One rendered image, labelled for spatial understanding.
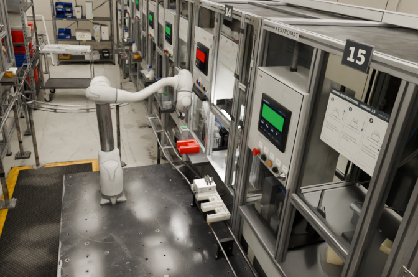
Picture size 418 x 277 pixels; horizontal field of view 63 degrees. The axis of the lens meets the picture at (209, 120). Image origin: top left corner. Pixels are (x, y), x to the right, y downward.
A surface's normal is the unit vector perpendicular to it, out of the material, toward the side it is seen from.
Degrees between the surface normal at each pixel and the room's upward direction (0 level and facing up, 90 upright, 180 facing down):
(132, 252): 0
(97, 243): 0
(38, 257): 0
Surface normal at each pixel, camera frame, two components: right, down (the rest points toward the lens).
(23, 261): 0.07, -0.91
